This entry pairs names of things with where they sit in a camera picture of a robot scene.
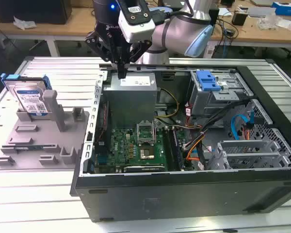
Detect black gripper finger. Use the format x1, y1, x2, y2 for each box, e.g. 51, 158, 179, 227
123, 40, 153, 79
85, 31, 124, 80

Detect hard disk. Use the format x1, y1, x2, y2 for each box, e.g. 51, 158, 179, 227
0, 73, 52, 120

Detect blue data wire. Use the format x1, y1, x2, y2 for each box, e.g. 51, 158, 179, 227
229, 110, 256, 141

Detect orange red power wire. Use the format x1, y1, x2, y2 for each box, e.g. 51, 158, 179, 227
241, 122, 252, 141

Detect wooden desk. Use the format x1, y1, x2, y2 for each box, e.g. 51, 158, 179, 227
0, 6, 161, 59
208, 4, 291, 59

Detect grey power supply unit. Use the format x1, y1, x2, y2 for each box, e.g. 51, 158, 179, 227
102, 72, 159, 131

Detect large black box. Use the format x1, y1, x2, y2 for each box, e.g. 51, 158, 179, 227
0, 0, 73, 25

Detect blue plastic drive latch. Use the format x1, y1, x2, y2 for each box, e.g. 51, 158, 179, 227
195, 69, 222, 92

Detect metal socket cover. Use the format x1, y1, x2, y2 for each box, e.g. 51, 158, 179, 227
136, 122, 158, 145

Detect crumpled white plastic bag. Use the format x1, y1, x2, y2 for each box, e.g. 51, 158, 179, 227
13, 16, 37, 31

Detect black computer tower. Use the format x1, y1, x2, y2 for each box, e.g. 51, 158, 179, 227
208, 7, 220, 27

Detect thin locking lever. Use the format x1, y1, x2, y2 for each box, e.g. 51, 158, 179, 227
153, 120, 159, 144

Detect grey metal drive cage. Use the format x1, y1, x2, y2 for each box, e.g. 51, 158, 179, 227
187, 69, 255, 117

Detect green motherboard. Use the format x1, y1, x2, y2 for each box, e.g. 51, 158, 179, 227
93, 126, 194, 173

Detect CPU socket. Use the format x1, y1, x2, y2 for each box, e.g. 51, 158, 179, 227
138, 145, 158, 161

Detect small black box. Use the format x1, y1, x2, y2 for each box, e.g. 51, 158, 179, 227
231, 11, 249, 26

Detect grey parts rack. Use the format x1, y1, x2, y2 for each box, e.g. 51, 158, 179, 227
0, 89, 92, 172

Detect black graphics card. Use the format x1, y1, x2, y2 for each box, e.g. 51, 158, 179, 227
123, 165, 166, 173

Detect RAM stick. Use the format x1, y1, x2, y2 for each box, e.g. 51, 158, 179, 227
13, 144, 46, 150

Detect flat grey device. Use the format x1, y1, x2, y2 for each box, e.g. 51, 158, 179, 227
247, 6, 275, 17

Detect clear plastic bags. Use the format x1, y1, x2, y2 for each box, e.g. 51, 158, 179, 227
257, 13, 291, 33

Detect blue cardboard box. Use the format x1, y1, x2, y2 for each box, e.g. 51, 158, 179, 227
271, 1, 291, 17

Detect black PC case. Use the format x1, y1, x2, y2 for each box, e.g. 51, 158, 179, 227
70, 58, 291, 223

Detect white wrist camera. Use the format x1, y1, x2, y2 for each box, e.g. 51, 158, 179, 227
118, 0, 156, 44

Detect black camera cable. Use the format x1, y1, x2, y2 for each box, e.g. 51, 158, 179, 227
154, 6, 194, 25

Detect yellow black wire bundle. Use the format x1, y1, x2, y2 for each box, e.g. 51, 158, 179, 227
154, 87, 180, 120

